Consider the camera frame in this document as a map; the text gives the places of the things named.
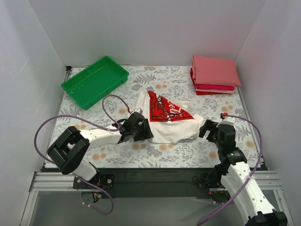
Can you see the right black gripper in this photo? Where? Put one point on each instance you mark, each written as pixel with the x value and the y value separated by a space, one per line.
pixel 212 131

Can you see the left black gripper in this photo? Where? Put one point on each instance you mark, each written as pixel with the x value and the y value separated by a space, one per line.
pixel 140 130

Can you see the white t-shirt red print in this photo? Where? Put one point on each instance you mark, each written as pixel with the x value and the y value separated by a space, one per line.
pixel 169 121

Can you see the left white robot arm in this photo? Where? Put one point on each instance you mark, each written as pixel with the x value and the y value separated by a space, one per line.
pixel 69 149

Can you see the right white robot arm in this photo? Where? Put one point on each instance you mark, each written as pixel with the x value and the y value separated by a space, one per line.
pixel 234 174

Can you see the magenta folded t-shirt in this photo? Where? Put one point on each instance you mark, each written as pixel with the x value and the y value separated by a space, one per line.
pixel 214 87

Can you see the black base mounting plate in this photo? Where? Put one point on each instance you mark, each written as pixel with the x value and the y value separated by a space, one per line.
pixel 201 183

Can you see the salmon pink folded t-shirt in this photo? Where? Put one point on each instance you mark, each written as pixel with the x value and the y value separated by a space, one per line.
pixel 215 71

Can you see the green plastic tray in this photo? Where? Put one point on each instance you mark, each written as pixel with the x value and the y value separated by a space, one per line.
pixel 95 82

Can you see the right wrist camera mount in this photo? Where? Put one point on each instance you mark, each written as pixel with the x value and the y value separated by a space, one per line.
pixel 226 119

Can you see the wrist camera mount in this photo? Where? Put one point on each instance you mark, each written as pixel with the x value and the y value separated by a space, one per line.
pixel 138 110
pixel 226 119

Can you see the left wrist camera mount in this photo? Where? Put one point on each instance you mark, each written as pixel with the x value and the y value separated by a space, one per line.
pixel 138 110

